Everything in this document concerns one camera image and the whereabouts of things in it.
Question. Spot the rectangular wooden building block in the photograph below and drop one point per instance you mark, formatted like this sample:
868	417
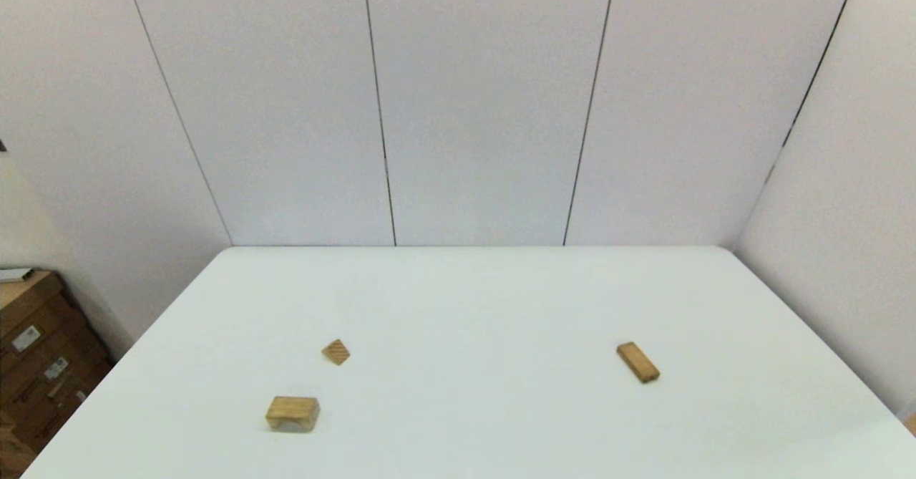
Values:
638	362

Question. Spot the arched wooden building block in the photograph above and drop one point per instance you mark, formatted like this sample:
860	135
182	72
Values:
293	412

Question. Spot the triangular wooden building block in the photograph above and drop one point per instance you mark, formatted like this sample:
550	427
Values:
335	352

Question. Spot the brown cardboard box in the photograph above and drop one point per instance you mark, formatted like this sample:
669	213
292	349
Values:
13	454
28	307
64	386

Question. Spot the flat white item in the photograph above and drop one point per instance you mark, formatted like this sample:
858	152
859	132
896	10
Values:
14	274

